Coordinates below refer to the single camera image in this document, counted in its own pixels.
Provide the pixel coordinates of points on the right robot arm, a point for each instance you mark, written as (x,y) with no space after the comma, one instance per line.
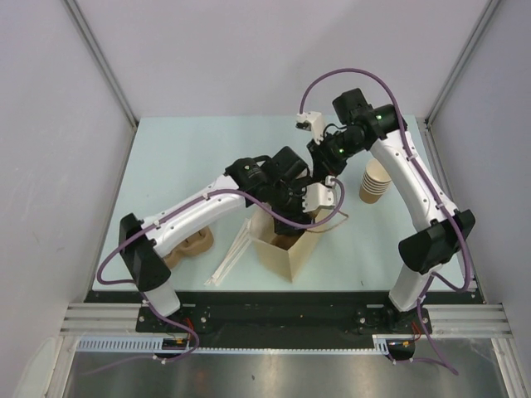
(441,228)

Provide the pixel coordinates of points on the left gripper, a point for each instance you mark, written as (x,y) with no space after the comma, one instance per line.
(281,225)

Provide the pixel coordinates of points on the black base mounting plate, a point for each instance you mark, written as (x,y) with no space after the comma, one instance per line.
(285,321)

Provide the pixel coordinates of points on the white slotted cable duct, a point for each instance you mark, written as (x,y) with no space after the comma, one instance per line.
(265,349)

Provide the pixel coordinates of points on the aluminium frame rail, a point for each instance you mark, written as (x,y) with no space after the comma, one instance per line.
(448,321)

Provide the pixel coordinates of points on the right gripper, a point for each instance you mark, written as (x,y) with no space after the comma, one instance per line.
(322,163)

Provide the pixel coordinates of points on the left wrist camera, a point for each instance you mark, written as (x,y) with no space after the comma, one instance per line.
(319,195)

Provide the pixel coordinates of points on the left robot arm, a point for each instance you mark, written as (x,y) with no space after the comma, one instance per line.
(278,181)

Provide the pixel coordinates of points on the kraft paper takeout bag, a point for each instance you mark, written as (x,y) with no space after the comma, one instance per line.
(285,263)

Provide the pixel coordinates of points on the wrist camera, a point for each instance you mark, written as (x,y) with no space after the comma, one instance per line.
(319,195)
(313,122)

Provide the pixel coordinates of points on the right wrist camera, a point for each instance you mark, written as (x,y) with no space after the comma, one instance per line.
(313,122)

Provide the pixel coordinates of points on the brown pulp cup carrier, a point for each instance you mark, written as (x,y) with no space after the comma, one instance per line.
(196,244)

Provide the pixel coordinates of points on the single brown pulp carrier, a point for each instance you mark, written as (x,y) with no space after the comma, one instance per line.
(285,242)

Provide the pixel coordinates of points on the stack of paper cups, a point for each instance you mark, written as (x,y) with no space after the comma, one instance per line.
(375,182)

